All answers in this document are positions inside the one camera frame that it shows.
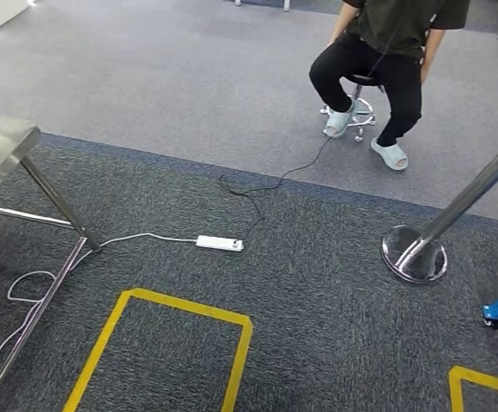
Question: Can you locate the white power strip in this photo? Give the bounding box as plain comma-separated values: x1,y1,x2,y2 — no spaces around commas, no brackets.
195,233,244,253

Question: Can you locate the yellow floor tape square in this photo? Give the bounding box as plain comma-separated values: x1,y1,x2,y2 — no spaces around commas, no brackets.
448,365,498,412
62,288,254,412

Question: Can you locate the chrome swivel stool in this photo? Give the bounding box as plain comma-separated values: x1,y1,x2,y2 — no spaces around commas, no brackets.
318,72,386,144

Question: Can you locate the chrome barrier stanchion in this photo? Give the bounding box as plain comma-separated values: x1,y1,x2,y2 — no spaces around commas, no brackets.
381,125,498,286

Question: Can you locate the person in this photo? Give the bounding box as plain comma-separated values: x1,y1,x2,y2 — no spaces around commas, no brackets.
308,0,472,173

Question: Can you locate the thin black floor cable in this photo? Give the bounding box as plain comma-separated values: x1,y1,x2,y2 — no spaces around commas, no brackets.
218,133,335,243

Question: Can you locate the long white power cable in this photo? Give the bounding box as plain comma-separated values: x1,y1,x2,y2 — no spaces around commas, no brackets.
0,232,199,383

